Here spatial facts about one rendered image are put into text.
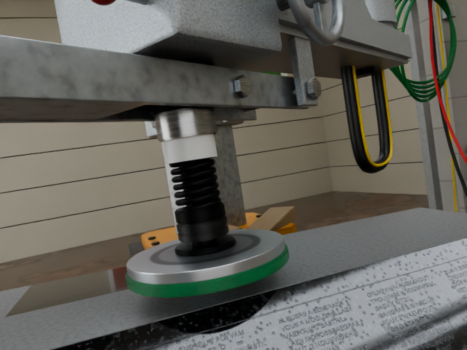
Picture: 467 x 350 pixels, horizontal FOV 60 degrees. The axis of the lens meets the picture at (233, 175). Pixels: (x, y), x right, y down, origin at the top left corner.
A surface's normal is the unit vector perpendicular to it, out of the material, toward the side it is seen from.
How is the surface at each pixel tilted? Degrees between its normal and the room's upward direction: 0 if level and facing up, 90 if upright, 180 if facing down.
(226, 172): 90
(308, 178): 90
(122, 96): 90
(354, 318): 45
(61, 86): 90
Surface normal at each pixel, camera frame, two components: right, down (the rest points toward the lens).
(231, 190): 0.73, -0.07
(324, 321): 0.11, -0.70
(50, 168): 0.39, -0.01
